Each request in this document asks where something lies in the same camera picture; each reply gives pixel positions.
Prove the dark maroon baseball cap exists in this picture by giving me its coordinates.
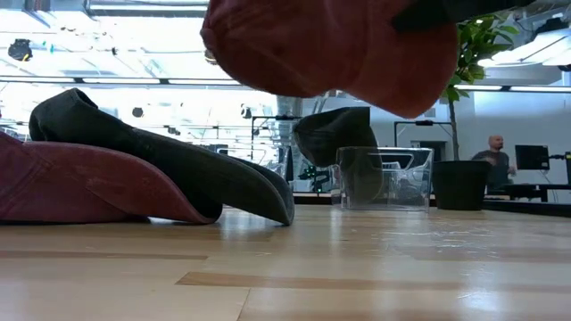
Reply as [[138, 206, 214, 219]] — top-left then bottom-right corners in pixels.
[[0, 131, 223, 226]]

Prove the black background desk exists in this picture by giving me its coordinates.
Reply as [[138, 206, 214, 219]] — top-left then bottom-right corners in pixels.
[[485, 182, 571, 204]]

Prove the green leafy potted tree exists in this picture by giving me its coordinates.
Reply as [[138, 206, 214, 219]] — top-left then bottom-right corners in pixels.
[[439, 12, 521, 161]]

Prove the black gantry frame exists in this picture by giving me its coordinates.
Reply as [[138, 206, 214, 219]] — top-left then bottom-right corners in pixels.
[[393, 119, 452, 148]]

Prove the person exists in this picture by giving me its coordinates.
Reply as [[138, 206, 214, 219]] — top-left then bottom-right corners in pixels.
[[471, 135, 518, 191]]

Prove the dark olive baseball cap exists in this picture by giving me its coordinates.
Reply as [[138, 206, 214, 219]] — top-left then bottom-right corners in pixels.
[[29, 87, 296, 226], [293, 105, 385, 204]]

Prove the black plant pot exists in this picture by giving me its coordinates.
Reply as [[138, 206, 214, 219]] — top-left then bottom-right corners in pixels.
[[431, 160, 492, 211]]

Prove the faded red baseball cap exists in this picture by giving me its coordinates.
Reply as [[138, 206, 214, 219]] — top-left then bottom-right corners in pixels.
[[199, 0, 459, 119]]

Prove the silver ventilation duct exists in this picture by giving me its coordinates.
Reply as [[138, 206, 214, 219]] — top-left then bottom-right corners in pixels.
[[276, 95, 305, 118]]

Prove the black computer monitor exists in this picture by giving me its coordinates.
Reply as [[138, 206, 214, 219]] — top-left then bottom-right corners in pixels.
[[514, 144, 550, 171]]

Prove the horizontal light bar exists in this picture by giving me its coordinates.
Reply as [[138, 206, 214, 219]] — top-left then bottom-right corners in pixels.
[[0, 75, 571, 94]]

